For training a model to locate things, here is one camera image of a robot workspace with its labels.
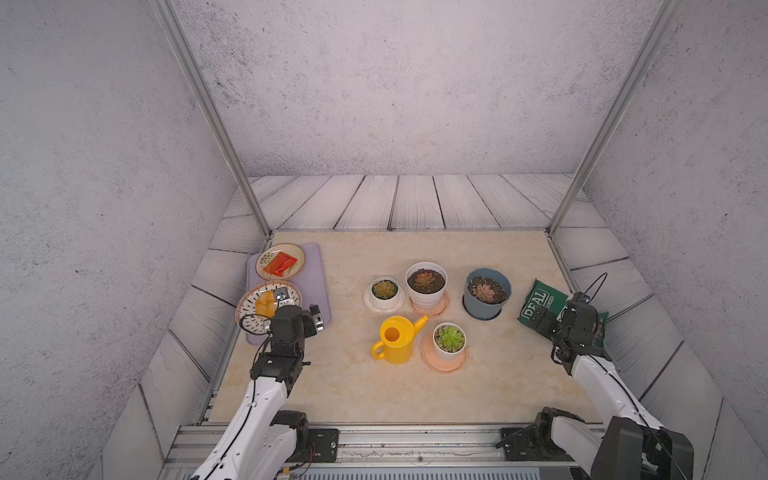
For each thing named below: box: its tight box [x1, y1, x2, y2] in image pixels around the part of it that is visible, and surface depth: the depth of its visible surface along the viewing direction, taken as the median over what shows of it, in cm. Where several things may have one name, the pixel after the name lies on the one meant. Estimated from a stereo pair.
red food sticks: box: [263, 251, 298, 277], surface depth 110 cm
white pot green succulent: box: [432, 322, 467, 361], surface depth 82 cm
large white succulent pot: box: [405, 261, 448, 310], surface depth 96 cm
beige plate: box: [255, 243, 306, 282], surface depth 111 cm
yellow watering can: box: [371, 315, 429, 365], surface depth 84 cm
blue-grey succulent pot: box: [462, 268, 512, 321], surface depth 95 cm
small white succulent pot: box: [370, 276, 400, 310], surface depth 95 cm
